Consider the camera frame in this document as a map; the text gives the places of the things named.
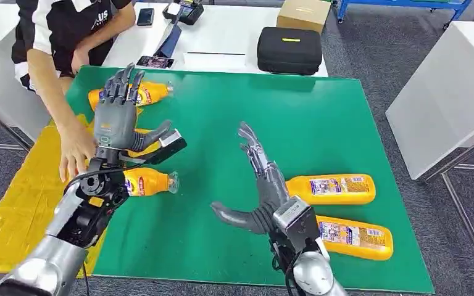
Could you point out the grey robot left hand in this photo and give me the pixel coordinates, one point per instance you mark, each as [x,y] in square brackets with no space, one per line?
[114,122]

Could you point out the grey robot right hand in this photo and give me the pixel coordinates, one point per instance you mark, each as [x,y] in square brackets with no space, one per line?
[271,188]

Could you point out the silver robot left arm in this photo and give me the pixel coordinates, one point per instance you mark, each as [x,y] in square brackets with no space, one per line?
[53,257]

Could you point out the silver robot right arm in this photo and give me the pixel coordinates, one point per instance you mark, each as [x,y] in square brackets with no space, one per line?
[314,273]

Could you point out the orange drink bottle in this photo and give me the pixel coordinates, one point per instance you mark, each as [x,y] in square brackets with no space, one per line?
[141,131]
[331,190]
[355,239]
[155,92]
[147,181]

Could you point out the person's right hand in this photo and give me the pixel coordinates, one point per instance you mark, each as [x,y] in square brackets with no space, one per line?
[75,147]

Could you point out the person's hand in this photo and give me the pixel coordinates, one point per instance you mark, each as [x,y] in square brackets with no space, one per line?
[75,147]
[79,59]

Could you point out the person's left hand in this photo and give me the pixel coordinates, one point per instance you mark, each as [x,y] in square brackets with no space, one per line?
[79,59]

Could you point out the smartphone with lit screen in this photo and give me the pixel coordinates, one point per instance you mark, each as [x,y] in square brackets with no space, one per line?
[155,62]

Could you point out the green table mat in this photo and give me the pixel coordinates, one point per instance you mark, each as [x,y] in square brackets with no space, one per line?
[220,122]

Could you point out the dark blue pouch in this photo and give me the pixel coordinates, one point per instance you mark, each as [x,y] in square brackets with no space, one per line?
[169,41]

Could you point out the person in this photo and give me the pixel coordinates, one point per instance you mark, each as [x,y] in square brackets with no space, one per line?
[69,28]

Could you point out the black smartphone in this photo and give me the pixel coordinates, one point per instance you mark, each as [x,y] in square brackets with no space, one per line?
[145,16]

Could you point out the black card terminal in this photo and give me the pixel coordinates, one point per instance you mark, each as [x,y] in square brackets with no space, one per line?
[186,12]

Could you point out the black zippered case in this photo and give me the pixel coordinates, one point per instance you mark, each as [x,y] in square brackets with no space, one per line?
[289,51]

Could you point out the white desk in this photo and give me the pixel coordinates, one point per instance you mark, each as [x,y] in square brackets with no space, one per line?
[229,36]

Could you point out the brown cardboard box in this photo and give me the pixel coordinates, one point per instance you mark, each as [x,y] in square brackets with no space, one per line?
[304,14]

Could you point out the white table with metal legs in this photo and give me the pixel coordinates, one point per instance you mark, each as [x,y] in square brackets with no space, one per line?
[445,102]

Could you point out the blue metal rack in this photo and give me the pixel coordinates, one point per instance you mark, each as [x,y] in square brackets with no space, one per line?
[404,3]

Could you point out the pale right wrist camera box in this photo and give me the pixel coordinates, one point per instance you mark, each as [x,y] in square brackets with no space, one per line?
[296,220]

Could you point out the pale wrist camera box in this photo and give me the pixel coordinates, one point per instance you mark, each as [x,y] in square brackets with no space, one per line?
[296,220]
[167,145]

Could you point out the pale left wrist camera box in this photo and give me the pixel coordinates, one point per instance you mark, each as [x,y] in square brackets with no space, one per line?
[167,145]

